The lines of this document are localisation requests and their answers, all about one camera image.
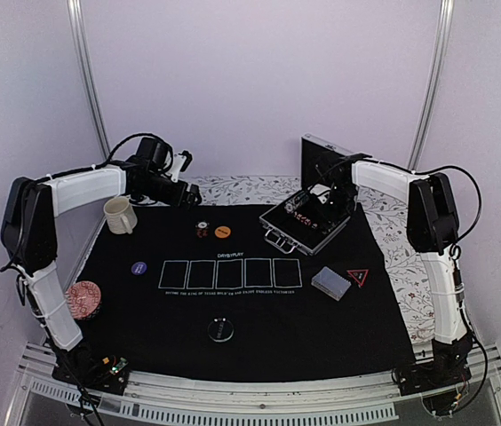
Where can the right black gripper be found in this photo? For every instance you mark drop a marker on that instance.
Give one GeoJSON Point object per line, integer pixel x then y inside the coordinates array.
{"type": "Point", "coordinates": [331, 217]}

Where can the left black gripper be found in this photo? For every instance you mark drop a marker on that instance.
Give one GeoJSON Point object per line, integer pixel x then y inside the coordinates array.
{"type": "Point", "coordinates": [178, 200]}

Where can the aluminium poker chip case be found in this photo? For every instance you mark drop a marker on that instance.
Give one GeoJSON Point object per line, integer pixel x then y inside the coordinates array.
{"type": "Point", "coordinates": [283, 230]}

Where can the orange black 100 chip stack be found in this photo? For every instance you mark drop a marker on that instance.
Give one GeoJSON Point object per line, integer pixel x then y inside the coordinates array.
{"type": "Point", "coordinates": [202, 229]}

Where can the purple small blind button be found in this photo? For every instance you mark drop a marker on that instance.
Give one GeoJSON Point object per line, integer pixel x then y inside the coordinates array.
{"type": "Point", "coordinates": [139, 268]}

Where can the orange big blind button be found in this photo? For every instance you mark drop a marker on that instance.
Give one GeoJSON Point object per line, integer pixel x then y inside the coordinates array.
{"type": "Point", "coordinates": [222, 232]}

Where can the clear dealer button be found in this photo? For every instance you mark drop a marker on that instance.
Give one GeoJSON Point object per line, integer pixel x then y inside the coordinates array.
{"type": "Point", "coordinates": [220, 330]}

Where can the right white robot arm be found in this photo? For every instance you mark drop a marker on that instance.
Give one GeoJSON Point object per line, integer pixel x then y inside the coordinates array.
{"type": "Point", "coordinates": [432, 227]}

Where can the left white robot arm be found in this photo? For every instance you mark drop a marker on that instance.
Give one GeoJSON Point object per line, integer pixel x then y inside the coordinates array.
{"type": "Point", "coordinates": [28, 231]}

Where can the red dice row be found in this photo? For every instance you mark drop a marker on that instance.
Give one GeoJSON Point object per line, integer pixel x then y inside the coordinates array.
{"type": "Point", "coordinates": [305, 220]}

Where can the cream ceramic mug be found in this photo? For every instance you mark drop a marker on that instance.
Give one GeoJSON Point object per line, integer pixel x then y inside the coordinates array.
{"type": "Point", "coordinates": [120, 216]}

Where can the left poker chip row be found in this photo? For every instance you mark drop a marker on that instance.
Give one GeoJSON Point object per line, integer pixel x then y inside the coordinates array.
{"type": "Point", "coordinates": [295, 202]}

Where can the red black triangle card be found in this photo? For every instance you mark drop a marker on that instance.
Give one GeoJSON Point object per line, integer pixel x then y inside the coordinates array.
{"type": "Point", "coordinates": [359, 276]}

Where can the blue playing card deck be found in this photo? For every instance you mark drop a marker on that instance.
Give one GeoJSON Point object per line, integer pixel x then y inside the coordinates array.
{"type": "Point", "coordinates": [331, 283]}

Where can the floral white tablecloth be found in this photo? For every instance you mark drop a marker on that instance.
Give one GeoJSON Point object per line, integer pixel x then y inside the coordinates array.
{"type": "Point", "coordinates": [387, 218]}

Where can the black poker table mat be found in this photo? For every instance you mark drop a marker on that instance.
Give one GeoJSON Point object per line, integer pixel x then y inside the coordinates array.
{"type": "Point", "coordinates": [286, 330]}

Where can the red patterned round tin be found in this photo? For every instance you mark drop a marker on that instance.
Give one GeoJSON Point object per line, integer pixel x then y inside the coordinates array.
{"type": "Point", "coordinates": [84, 300]}

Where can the small green circuit board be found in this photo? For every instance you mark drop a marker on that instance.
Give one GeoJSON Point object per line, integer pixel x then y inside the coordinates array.
{"type": "Point", "coordinates": [114, 365]}

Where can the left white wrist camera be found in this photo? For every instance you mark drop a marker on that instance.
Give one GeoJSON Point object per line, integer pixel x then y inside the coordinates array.
{"type": "Point", "coordinates": [179, 164]}

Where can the left aluminium frame post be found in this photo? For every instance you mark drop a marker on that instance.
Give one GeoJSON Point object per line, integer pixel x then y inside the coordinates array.
{"type": "Point", "coordinates": [76, 21]}

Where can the aluminium frame post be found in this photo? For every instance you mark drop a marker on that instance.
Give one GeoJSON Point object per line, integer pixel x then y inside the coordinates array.
{"type": "Point", "coordinates": [440, 47]}
{"type": "Point", "coordinates": [76, 21]}

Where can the right aluminium frame post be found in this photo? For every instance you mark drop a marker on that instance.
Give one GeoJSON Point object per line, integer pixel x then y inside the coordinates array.
{"type": "Point", "coordinates": [440, 47]}

